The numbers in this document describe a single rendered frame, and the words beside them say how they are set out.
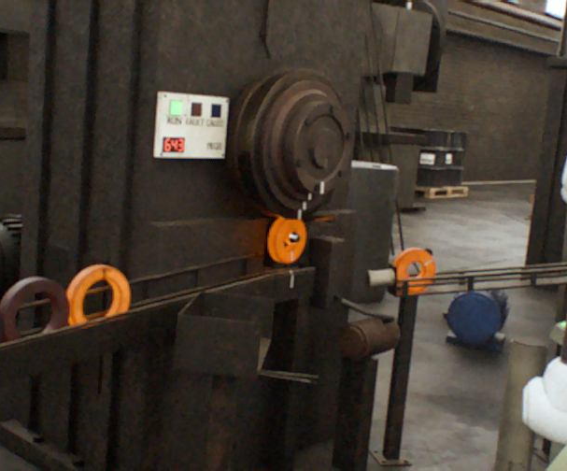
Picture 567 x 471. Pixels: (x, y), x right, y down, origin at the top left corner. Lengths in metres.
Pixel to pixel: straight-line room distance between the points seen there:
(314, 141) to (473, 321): 2.30
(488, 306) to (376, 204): 1.18
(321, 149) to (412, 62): 8.21
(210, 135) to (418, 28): 8.37
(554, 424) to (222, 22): 1.44
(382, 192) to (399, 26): 5.30
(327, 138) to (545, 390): 0.96
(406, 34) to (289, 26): 7.86
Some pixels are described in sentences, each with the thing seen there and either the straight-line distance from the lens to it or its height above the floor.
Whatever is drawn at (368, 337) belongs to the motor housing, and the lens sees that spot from 2.79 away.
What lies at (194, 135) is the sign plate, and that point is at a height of 1.13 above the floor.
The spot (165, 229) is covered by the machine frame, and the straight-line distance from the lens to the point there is 2.36.
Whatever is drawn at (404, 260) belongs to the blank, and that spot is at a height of 0.74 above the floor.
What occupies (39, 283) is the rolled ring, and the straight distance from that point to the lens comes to 2.05.
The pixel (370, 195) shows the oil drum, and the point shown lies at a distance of 5.31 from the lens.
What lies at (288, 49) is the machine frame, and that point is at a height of 1.41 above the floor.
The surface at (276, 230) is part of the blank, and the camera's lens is 2.58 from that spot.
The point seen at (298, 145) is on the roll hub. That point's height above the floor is 1.12.
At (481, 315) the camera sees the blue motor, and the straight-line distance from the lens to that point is 4.57.
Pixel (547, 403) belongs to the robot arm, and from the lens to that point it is 2.20.
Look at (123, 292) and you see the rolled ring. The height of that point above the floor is 0.72.
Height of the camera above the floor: 1.24
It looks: 9 degrees down
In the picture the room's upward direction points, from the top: 5 degrees clockwise
